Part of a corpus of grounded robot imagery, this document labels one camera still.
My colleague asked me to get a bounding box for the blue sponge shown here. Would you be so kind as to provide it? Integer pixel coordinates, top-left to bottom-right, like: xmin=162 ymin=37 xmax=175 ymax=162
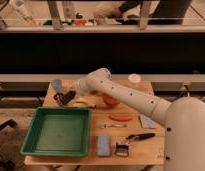
xmin=97 ymin=134 xmax=110 ymax=157

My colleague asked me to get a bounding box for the white cup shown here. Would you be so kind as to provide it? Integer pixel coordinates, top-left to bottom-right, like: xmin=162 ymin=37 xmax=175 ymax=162
xmin=128 ymin=74 xmax=141 ymax=89

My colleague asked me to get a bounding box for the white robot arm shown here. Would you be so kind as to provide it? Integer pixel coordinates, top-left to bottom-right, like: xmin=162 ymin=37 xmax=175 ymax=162
xmin=74 ymin=68 xmax=205 ymax=171

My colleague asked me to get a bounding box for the metal fork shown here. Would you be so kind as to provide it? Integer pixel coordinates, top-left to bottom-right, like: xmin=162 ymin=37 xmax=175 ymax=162
xmin=100 ymin=124 xmax=127 ymax=129

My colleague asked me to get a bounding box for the black handled peeler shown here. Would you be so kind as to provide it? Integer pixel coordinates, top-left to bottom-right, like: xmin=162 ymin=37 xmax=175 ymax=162
xmin=126 ymin=133 xmax=155 ymax=143

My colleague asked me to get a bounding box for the wooden table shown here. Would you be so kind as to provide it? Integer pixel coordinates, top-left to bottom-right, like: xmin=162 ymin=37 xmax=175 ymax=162
xmin=23 ymin=79 xmax=167 ymax=167

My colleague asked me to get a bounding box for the blue cup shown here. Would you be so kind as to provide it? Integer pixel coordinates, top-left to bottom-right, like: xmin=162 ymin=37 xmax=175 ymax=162
xmin=51 ymin=79 xmax=63 ymax=93

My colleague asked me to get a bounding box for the orange carrot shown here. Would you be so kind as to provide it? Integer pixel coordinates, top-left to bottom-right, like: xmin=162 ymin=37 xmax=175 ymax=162
xmin=109 ymin=115 xmax=132 ymax=122

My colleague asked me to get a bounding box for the metal cup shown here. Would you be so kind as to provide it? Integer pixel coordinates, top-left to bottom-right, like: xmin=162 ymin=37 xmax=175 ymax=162
xmin=53 ymin=93 xmax=63 ymax=106

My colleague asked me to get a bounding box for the black eraser block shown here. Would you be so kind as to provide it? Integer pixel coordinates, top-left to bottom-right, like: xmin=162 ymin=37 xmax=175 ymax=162
xmin=61 ymin=91 xmax=76 ymax=105

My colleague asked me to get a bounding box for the green plastic tray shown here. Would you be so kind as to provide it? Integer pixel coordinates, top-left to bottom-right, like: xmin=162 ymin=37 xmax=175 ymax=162
xmin=20 ymin=107 xmax=91 ymax=157

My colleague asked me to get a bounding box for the blue-grey cloth piece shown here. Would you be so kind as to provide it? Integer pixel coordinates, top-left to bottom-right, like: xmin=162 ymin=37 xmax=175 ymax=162
xmin=140 ymin=115 xmax=156 ymax=129

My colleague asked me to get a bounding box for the orange bowl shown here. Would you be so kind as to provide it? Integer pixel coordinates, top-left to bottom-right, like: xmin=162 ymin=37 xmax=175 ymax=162
xmin=102 ymin=95 xmax=119 ymax=107

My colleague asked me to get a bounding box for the banana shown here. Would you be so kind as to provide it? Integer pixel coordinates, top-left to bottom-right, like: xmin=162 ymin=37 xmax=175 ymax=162
xmin=73 ymin=99 xmax=96 ymax=109

